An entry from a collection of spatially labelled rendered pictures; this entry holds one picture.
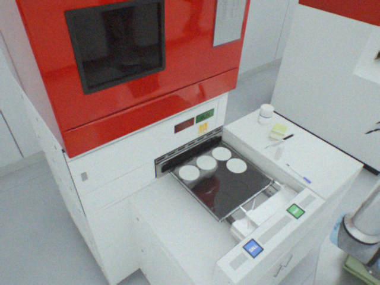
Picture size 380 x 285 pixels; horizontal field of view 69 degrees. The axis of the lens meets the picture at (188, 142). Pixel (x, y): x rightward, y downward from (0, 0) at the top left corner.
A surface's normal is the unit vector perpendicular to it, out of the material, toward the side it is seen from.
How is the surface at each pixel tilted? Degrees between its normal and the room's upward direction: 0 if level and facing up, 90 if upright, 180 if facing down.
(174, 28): 90
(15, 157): 90
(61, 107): 90
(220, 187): 0
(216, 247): 0
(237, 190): 0
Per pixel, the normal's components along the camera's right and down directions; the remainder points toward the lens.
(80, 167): 0.63, 0.53
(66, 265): 0.04, -0.76
